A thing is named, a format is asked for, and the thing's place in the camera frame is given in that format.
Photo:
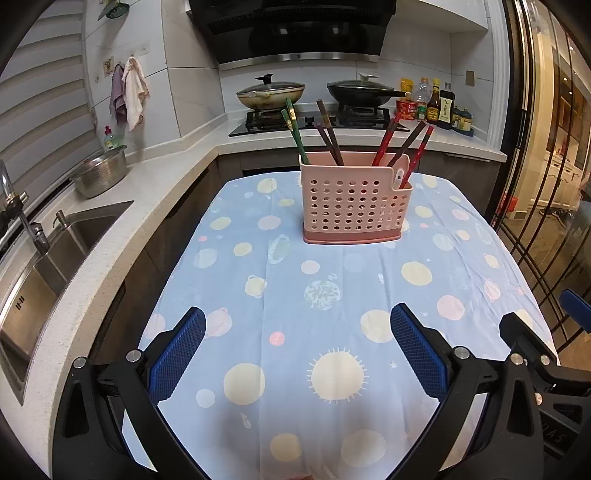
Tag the grey wall outlet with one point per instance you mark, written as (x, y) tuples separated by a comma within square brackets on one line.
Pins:
[(470, 77)]

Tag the brown chopstick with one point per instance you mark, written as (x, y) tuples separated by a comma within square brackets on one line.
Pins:
[(324, 117)]

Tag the glass sliding door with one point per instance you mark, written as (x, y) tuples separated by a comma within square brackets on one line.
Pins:
[(554, 161)]

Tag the pan with glass lid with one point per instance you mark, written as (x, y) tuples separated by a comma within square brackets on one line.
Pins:
[(272, 90)]

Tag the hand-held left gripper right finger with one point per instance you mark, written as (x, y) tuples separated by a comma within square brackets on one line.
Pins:
[(418, 350)]

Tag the purple hanging cloth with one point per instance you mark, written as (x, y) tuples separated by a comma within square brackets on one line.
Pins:
[(117, 97)]

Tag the pink perforated utensil holder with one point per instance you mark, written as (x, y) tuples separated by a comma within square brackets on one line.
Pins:
[(351, 203)]

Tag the metal colander bowl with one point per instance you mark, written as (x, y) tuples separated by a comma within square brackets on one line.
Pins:
[(99, 173)]

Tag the blue tray of jars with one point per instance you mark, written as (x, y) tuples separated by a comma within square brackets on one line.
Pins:
[(464, 122)]

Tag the black range hood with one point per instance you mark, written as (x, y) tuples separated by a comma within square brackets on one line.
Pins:
[(295, 32)]

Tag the small seasoning jar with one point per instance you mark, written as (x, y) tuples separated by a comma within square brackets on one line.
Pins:
[(421, 113)]

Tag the chrome kitchen faucet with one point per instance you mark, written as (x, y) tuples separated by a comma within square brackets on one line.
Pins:
[(40, 235)]

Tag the black gas stove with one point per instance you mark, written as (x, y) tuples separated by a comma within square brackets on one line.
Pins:
[(268, 123)]

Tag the green dish soap bottle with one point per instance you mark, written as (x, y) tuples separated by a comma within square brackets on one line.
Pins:
[(110, 142)]

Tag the white hanging towel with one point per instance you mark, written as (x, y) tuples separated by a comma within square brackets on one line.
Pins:
[(135, 92)]

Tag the red object on floor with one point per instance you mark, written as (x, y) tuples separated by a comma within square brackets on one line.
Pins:
[(509, 204)]

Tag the black wok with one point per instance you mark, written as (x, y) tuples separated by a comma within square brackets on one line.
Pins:
[(360, 92)]

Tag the dark red chopstick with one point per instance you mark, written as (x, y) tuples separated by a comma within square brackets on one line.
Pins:
[(408, 141)]

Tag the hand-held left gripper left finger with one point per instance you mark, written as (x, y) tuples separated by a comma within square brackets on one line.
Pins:
[(178, 355)]

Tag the clear plastic bottle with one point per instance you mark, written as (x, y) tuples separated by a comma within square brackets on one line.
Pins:
[(421, 94)]

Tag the white window blinds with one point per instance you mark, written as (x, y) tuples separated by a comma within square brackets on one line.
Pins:
[(46, 106)]

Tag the dark maroon chopstick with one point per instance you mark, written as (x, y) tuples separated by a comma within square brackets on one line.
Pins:
[(325, 143)]

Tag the green chopstick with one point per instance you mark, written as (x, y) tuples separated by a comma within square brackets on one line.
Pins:
[(288, 105), (291, 123)]

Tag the brown sauce bottle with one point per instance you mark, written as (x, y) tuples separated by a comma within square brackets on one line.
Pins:
[(433, 110)]

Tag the red instant noodle cup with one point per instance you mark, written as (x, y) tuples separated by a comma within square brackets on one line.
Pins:
[(406, 110)]

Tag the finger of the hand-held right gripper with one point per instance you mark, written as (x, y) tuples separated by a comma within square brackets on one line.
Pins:
[(524, 334), (576, 308)]

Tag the blue planet print tablecloth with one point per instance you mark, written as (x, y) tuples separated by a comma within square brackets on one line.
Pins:
[(277, 300)]

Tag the chrome soap dispenser pump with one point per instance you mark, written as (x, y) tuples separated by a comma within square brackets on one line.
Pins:
[(59, 220)]

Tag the dark soy sauce bottle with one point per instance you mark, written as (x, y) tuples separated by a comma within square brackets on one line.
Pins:
[(447, 108)]

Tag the steel kitchen sink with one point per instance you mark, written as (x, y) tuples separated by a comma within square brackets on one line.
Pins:
[(46, 277)]

